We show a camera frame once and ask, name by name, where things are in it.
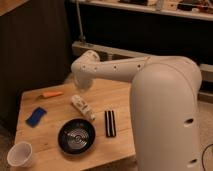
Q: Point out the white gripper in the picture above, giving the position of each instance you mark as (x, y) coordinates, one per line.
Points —
(83, 82)

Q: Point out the black striped eraser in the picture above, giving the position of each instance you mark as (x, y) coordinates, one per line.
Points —
(110, 126)

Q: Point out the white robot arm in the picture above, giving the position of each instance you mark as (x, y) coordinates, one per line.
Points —
(163, 106)

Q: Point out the white tube bottle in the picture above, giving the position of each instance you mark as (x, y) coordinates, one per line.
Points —
(83, 107)

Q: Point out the orange carrot toy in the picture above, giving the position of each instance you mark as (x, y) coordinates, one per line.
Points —
(50, 94)

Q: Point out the metal vertical pole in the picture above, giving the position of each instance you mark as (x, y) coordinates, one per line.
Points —
(82, 37)

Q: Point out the wooden table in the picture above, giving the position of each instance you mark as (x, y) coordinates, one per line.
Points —
(104, 95)

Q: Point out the black round bowl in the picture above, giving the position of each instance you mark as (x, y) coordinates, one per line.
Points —
(76, 136)

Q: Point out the blue sponge block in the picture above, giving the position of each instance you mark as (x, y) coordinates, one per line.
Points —
(34, 119)

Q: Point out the cluttered background shelf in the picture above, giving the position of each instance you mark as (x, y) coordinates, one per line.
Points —
(192, 9)

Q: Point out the metal baseboard rail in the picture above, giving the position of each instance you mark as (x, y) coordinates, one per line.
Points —
(109, 53)

